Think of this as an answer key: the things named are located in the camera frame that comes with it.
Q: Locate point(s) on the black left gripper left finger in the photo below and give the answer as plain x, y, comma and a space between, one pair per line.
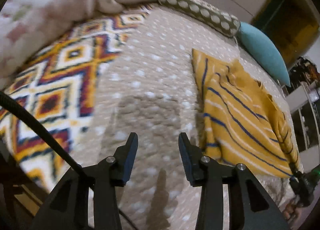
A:
66, 207

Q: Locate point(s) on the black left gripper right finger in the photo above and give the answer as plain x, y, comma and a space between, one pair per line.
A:
249, 204

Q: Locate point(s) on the yellow striped knit sweater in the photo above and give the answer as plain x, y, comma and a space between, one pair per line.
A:
242, 122

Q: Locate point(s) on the person's right hand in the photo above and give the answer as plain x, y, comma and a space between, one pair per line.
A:
293, 210

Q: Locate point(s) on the white shelf unit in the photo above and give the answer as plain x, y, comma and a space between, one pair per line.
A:
304, 108

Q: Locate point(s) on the geometric patterned fleece blanket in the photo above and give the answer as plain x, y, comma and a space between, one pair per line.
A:
58, 85

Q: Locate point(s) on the teal cushion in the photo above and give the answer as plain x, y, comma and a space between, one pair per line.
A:
264, 52

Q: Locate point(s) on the beige dotted quilted bedspread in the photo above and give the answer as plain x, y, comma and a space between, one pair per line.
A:
150, 90

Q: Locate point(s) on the brown wooden door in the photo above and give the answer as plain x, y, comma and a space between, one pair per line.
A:
290, 27

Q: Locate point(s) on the olive white-spotted bolster pillow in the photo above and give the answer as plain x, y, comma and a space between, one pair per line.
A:
225, 23

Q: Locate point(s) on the pink floral comforter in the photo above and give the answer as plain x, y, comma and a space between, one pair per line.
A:
29, 25

